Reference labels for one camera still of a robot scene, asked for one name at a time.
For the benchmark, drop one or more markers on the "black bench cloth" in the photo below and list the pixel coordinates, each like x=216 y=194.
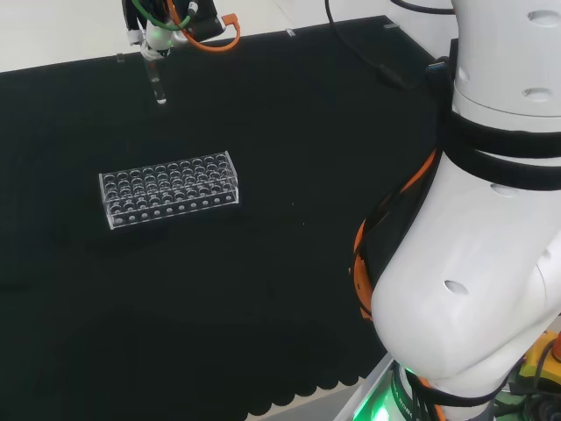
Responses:
x=263 y=285

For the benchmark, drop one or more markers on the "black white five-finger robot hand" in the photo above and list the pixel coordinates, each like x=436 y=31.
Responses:
x=155 y=39

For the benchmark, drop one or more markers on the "clear glass test tube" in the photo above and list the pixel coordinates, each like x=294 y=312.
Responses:
x=157 y=87

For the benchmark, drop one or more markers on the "metal base plate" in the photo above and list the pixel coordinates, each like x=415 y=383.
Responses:
x=368 y=394

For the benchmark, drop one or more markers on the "blue usb plug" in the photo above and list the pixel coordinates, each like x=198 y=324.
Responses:
x=438 y=67

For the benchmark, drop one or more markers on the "clear plastic test tube rack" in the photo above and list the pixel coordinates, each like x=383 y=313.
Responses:
x=171 y=193

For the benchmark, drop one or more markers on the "clear cloth clip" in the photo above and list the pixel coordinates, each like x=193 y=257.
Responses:
x=289 y=32
x=120 y=57
x=390 y=26

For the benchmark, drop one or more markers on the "small wrist camera box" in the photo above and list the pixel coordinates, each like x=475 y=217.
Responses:
x=206 y=22

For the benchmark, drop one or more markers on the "yellow stop button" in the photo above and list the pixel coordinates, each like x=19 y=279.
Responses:
x=537 y=359

